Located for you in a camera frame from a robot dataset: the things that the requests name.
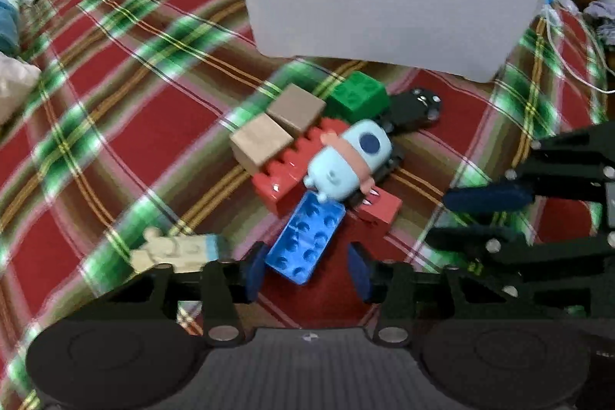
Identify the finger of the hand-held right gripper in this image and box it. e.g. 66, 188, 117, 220
426, 226, 615, 320
443, 121, 615, 229

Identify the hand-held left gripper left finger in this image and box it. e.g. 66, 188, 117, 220
103, 241, 273, 346

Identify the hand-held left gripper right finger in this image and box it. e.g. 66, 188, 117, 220
347, 241, 511, 347

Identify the blue toy brick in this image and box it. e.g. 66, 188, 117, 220
264, 190, 347, 286

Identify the red toothed toy piece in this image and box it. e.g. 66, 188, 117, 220
356, 186, 403, 231

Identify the cream toy figure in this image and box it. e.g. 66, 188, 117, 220
130, 228, 231, 274

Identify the light blue toy figure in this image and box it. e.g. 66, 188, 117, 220
303, 119, 394, 204

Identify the red toy brick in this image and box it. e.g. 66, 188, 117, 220
250, 118, 347, 219

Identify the black toy car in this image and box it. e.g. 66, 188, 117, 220
379, 87, 444, 134

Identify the plain wooden block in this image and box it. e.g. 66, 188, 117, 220
266, 84, 327, 137
229, 113, 295, 175

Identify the green toy brick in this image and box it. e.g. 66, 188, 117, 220
326, 71, 391, 125

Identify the grey clothes heap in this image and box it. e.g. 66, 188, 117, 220
583, 0, 615, 50

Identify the pale pink cloth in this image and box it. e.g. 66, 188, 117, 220
0, 52, 42, 125

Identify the light blue cloth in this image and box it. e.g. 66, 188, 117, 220
0, 0, 26, 55

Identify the white cable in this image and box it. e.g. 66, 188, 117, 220
540, 0, 615, 96

